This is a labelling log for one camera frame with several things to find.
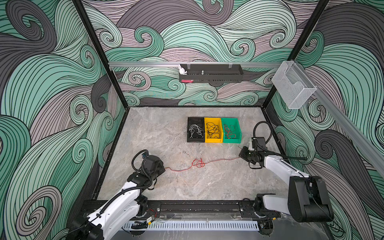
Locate green plastic bin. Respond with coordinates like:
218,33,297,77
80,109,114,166
221,118,242,144

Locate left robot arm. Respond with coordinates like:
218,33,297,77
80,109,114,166
65,150,166,240

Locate aluminium wall rail back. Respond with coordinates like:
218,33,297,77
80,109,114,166
108,61,283,68

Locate black cable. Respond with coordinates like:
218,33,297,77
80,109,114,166
205,122,222,140

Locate red black white cables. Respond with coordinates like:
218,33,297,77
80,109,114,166
164,155,242,172

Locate black wall shelf tray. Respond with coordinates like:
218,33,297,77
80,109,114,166
179,64,244,86

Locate clear acrylic wall holder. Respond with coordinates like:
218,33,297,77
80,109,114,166
272,61,317,110

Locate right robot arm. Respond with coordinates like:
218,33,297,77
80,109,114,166
239,131,334,223

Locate aluminium wall rail right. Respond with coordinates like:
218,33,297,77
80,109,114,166
298,62,384,173

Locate black plastic bin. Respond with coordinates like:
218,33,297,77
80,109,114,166
187,117,205,143

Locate white rabbit figurine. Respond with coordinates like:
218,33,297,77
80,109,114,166
178,65,187,75

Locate aluminium wall rail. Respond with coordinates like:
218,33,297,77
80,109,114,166
108,61,283,68
298,62,384,173

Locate white slotted cable duct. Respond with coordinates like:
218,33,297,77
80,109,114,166
140,221,259,232

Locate yellow plastic bin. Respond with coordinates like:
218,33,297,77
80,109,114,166
204,118,224,143

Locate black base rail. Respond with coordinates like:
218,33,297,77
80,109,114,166
82,200,319,220

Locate white cable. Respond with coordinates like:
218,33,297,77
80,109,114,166
188,123,205,141

